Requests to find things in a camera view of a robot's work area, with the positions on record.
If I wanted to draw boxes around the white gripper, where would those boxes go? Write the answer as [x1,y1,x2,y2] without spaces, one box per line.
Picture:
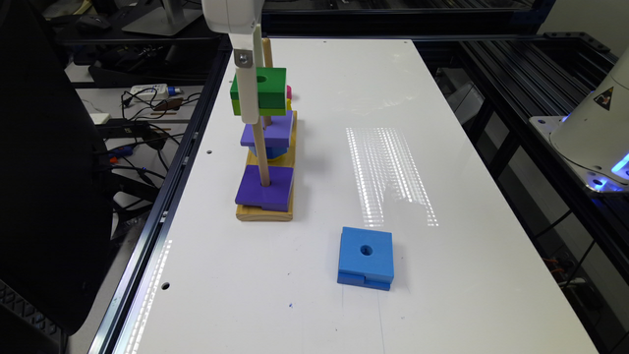
[201,0,264,124]

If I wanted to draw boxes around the green square block with hole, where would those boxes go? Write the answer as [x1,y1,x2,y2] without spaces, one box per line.
[230,67,287,116]

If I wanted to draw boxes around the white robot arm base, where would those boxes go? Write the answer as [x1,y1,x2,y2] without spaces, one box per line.
[529,53,628,194]

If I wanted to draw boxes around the light purple square block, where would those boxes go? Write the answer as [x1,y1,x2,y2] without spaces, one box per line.
[240,110,294,148]

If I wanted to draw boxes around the blue block under purple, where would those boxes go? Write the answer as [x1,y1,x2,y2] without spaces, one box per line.
[249,146,289,160]

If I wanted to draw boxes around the dark purple square block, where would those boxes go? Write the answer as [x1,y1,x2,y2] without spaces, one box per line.
[235,165,294,211]

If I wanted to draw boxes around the blue square block with hole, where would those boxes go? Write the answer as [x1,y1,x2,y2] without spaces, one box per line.
[337,227,394,291]

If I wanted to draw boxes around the far wooden peg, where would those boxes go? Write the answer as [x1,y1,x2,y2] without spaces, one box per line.
[262,37,273,68]

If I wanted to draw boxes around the monitor stand base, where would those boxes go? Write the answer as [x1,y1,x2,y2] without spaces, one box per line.
[122,0,202,36]

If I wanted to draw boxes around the white power adapter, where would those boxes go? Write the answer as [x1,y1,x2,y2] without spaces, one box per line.
[130,84,183,99]

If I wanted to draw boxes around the near wooden peg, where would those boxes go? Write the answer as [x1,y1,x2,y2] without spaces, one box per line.
[252,120,270,187]

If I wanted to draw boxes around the wooden peg base board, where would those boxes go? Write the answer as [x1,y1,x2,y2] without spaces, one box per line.
[236,111,297,221]

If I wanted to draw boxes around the black cables on floor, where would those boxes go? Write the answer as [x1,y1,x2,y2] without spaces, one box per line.
[92,88,202,198]

